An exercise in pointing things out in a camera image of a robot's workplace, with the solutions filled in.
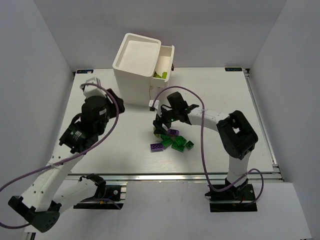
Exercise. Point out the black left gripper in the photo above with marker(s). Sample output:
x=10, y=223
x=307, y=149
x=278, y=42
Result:
x=116, y=100

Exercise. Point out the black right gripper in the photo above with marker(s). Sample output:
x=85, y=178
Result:
x=160, y=122

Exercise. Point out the lime 2x2 lego brick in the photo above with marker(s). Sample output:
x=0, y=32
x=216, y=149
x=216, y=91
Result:
x=164, y=75

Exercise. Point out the white top drawer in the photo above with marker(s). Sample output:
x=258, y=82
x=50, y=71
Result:
x=164, y=64

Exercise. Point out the lime curved lego brick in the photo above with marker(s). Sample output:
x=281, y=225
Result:
x=155, y=134

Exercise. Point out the lime 2x2 lego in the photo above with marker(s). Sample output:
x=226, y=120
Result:
x=156, y=75

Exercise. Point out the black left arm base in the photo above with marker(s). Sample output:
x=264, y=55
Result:
x=107, y=196

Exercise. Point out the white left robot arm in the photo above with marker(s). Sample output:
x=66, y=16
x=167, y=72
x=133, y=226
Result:
x=42, y=204

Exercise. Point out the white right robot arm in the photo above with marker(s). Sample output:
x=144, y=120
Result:
x=236, y=133

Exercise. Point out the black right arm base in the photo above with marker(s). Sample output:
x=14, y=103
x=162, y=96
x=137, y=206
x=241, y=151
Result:
x=233, y=200

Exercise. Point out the green 2x2 lego brick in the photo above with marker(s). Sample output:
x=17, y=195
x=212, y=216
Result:
x=166, y=141

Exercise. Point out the purple 2x2 lego brick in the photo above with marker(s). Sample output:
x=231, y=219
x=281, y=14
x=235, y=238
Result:
x=173, y=132

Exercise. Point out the purple 2x3 lego brick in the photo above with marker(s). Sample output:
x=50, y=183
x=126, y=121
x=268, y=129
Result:
x=156, y=147

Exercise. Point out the green 2x2 lego stacked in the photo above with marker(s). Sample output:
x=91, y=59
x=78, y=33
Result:
x=180, y=140

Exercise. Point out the green 2x3 lego plate brick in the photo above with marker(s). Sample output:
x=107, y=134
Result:
x=179, y=148

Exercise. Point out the green 2x2 lego rightmost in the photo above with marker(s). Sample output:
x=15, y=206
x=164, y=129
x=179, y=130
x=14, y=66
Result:
x=189, y=145

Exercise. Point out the blue label sticker left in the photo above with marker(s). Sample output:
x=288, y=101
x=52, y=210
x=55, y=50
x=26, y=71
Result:
x=84, y=71

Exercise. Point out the blue label sticker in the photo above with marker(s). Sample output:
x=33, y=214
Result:
x=84, y=71
x=233, y=69

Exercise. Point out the white drawer cabinet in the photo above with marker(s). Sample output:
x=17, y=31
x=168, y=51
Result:
x=134, y=67

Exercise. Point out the blue label sticker right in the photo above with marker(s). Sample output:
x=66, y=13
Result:
x=233, y=69

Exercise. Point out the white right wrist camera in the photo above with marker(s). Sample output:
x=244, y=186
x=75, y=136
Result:
x=153, y=105

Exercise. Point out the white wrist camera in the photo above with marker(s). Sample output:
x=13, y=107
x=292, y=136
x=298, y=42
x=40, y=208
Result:
x=92, y=90
x=153, y=105

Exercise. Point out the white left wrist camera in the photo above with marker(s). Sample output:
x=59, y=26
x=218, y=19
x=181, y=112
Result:
x=92, y=90

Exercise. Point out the aluminium front rail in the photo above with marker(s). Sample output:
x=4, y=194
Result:
x=180, y=177

